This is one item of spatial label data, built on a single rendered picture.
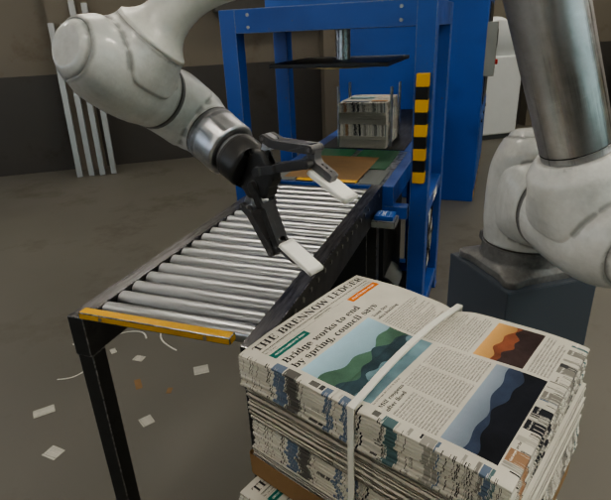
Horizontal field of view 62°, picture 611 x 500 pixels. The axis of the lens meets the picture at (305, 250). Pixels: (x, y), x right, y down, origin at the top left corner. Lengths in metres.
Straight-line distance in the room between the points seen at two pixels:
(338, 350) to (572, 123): 0.44
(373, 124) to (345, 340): 2.42
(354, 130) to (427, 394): 2.56
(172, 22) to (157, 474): 1.67
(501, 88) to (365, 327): 6.69
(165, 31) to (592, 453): 2.00
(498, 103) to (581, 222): 6.56
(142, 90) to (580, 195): 0.61
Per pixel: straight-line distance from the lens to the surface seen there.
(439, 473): 0.59
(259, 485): 0.86
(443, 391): 0.65
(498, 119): 7.39
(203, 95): 0.82
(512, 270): 1.05
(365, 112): 3.06
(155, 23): 0.73
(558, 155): 0.81
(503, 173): 1.00
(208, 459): 2.09
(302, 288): 1.42
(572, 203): 0.81
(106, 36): 0.70
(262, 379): 0.70
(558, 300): 1.09
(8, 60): 6.90
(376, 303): 0.81
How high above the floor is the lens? 1.46
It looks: 23 degrees down
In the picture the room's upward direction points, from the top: 3 degrees counter-clockwise
